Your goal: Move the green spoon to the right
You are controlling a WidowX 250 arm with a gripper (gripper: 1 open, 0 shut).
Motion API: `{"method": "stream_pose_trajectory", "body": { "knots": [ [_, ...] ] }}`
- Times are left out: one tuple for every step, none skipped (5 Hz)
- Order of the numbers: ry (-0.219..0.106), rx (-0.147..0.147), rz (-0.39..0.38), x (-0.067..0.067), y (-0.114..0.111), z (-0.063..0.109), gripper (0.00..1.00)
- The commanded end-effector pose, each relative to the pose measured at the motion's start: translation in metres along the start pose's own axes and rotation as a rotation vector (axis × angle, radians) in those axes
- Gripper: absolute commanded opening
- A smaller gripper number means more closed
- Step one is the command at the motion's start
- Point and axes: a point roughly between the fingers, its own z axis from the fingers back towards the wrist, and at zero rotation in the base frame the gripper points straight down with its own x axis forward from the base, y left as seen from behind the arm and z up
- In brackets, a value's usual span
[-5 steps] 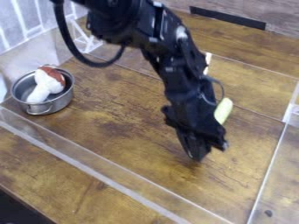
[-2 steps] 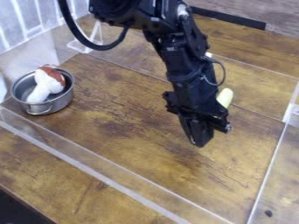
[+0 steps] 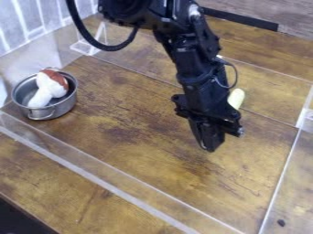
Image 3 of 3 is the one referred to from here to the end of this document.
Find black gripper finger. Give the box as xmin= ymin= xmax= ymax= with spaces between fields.
xmin=188 ymin=119 xmax=206 ymax=150
xmin=202 ymin=123 xmax=224 ymax=153

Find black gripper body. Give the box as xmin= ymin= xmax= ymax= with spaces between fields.
xmin=171 ymin=81 xmax=243 ymax=137

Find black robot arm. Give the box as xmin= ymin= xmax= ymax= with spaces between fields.
xmin=97 ymin=0 xmax=244 ymax=152

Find clear acrylic barrier panel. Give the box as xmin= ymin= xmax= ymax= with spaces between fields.
xmin=0 ymin=111 xmax=244 ymax=234

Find plush mushroom toy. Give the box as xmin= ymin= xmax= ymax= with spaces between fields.
xmin=26 ymin=69 xmax=68 ymax=108

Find small silver metal pot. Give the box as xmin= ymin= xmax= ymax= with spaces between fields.
xmin=10 ymin=69 xmax=79 ymax=120

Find black wall strip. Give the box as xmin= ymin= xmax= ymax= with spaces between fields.
xmin=203 ymin=7 xmax=278 ymax=32

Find clear acrylic triangular bracket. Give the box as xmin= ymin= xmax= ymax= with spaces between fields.
xmin=69 ymin=23 xmax=107 ymax=56

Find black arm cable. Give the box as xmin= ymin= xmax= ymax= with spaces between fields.
xmin=64 ymin=0 xmax=140 ymax=52

